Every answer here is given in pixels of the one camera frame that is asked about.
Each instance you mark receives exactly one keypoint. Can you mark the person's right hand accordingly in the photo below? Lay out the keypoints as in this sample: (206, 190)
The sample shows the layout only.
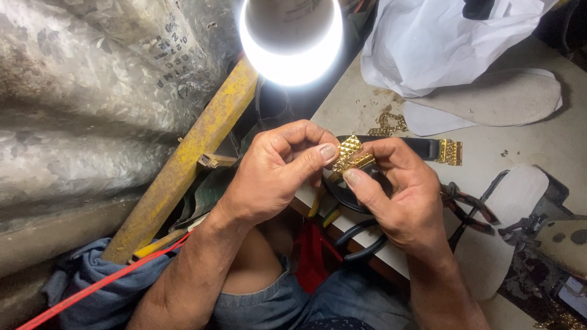
(408, 197)

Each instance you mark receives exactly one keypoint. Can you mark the person's left hand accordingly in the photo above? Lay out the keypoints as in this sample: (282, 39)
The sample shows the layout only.
(270, 174)

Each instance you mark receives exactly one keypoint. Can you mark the gold textured buckle clasp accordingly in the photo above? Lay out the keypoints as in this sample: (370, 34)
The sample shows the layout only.
(352, 154)

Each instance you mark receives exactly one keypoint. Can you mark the yellow rusty metal bar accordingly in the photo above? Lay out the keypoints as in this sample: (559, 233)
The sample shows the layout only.
(183, 165)

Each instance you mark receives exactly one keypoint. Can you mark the person's knee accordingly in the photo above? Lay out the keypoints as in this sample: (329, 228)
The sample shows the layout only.
(257, 261)

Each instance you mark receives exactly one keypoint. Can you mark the red plastic bag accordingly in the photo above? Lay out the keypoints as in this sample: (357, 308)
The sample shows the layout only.
(312, 256)

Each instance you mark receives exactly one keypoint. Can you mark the white shoe sole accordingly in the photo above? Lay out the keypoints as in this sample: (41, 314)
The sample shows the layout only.
(500, 238)

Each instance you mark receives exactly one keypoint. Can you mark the beige shoe insole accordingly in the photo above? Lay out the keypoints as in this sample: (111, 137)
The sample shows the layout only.
(495, 98)

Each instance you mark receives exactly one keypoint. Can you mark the person's blue denim shorts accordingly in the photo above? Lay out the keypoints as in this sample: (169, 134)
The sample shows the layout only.
(312, 302)

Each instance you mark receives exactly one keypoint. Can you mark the glowing white light bulb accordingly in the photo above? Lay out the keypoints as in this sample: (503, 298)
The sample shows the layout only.
(291, 39)

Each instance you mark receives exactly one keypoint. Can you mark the dark metal machine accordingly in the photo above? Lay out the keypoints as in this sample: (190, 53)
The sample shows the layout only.
(545, 247)

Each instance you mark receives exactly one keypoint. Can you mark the white plastic bag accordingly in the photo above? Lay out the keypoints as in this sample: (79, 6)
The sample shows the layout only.
(440, 41)

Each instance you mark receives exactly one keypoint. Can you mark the corrugated metal sheet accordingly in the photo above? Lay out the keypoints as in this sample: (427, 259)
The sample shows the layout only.
(101, 110)

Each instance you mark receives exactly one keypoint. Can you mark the blue cloth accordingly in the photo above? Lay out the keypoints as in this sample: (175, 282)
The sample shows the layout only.
(105, 284)

